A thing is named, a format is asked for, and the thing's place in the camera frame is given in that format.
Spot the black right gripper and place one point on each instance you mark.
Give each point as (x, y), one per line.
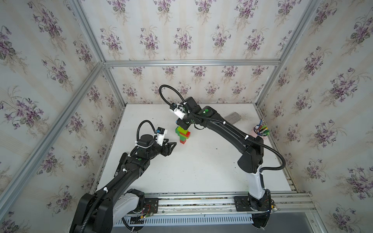
(179, 122)

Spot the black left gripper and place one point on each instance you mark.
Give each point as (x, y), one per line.
(165, 150)

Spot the lime long lego brick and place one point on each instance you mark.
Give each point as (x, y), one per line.
(181, 130)

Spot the green long lego brick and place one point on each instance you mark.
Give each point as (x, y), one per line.
(177, 131)

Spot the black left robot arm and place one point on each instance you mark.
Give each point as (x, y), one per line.
(98, 212)

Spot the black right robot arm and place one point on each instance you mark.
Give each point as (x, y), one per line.
(251, 148)

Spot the grey eraser block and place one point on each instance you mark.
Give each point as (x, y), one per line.
(233, 118)

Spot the pink pen cup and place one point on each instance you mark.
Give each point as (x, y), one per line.
(256, 134)

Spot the colourful pens bundle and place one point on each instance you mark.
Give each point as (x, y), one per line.
(262, 128)

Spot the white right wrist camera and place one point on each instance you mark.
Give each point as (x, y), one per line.
(181, 110)

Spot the aluminium mounting rail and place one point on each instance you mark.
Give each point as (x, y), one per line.
(172, 204)

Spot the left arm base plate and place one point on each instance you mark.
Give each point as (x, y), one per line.
(146, 207)

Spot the white slotted cable duct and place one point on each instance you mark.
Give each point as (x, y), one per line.
(186, 220)

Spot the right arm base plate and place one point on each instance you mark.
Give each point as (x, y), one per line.
(248, 203)

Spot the aluminium frame profiles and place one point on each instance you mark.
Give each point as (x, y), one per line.
(21, 178)

